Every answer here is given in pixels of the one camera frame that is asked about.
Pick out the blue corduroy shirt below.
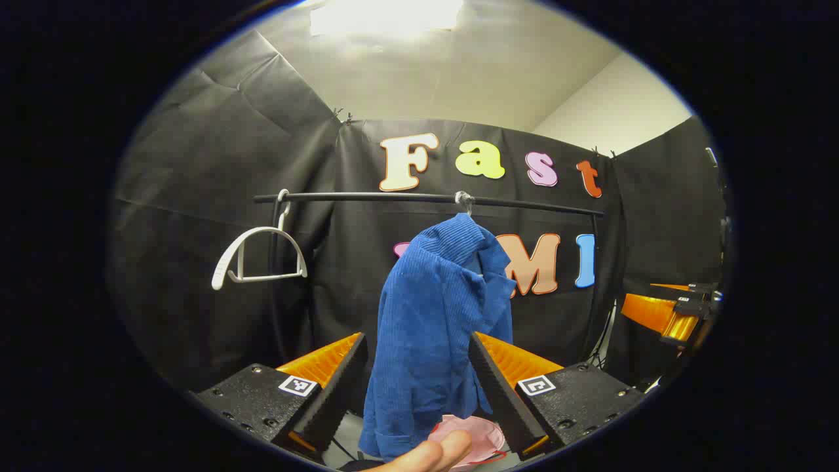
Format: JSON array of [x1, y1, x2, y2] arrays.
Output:
[[358, 213, 518, 462]]

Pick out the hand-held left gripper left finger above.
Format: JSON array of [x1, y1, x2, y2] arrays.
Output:
[[195, 332, 369, 463]]

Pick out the black cables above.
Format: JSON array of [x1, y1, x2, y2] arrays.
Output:
[[587, 305, 618, 369]]

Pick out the black backdrop cloth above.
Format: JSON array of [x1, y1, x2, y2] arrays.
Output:
[[108, 29, 728, 420]]

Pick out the black clothes rack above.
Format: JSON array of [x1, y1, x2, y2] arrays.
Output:
[[253, 191, 607, 368]]

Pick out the pink laundry hamper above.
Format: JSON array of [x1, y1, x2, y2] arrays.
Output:
[[427, 414, 507, 469]]

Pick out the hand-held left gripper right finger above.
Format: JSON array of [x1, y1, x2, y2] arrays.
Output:
[[467, 331, 646, 461]]

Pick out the ceiling light panel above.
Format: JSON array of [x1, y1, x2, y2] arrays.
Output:
[[308, 0, 465, 37]]

